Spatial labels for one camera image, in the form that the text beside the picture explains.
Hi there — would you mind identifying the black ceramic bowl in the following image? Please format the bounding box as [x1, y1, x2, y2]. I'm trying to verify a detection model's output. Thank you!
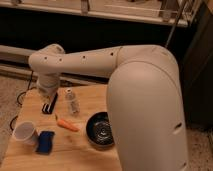
[86, 112, 114, 148]

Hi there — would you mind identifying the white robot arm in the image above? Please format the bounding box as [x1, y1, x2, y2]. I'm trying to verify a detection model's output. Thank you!
[28, 44, 189, 171]

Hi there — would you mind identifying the orange carrot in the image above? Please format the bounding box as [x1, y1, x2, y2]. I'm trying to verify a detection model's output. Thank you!
[55, 116, 79, 132]

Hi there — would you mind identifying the black white striped block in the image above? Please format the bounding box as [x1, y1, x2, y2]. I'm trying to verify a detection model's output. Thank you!
[42, 94, 58, 114]

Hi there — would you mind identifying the blue sponge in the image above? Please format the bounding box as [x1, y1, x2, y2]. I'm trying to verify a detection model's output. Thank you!
[36, 131, 55, 154]

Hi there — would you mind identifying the white paper cup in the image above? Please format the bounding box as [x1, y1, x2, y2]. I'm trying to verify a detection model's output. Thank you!
[13, 121, 38, 145]

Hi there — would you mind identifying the metal pole with base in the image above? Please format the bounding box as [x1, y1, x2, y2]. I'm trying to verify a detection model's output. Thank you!
[164, 0, 187, 49]

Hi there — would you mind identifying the black cable on floor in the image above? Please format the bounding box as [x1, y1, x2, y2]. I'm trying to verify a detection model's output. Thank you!
[9, 70, 36, 132]

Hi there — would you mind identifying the white shelf frame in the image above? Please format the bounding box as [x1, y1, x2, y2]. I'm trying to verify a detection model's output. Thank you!
[0, 0, 202, 27]

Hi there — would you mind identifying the grey metal floor rail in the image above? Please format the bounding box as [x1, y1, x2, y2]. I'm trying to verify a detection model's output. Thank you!
[0, 45, 34, 64]

